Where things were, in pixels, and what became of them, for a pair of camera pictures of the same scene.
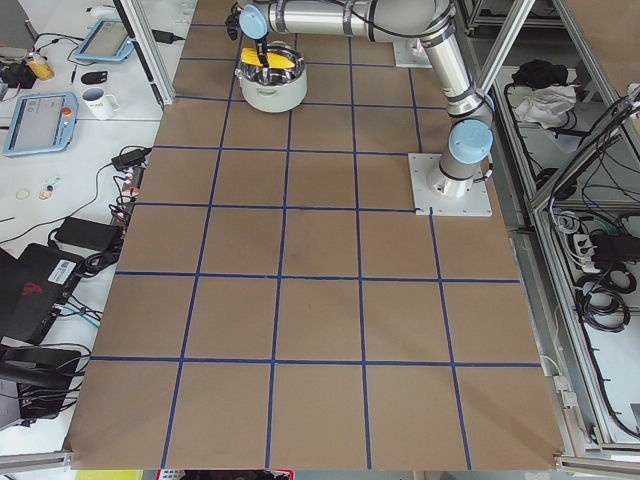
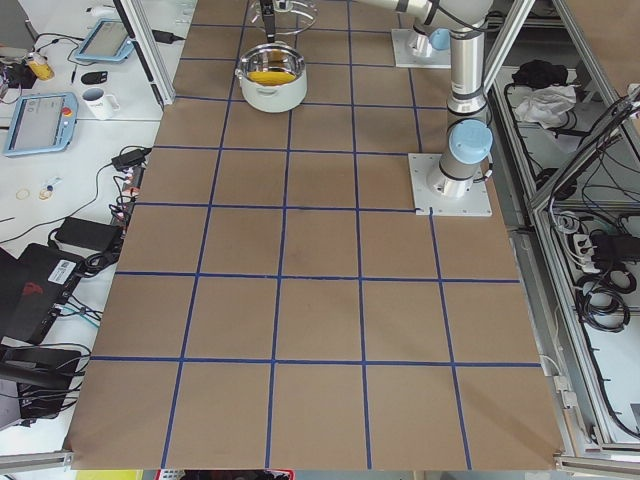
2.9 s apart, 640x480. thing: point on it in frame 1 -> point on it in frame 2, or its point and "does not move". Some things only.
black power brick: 89,236 does not move
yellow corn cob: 250,55 -> 270,77
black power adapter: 124,161 does not move
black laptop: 33,286 does not move
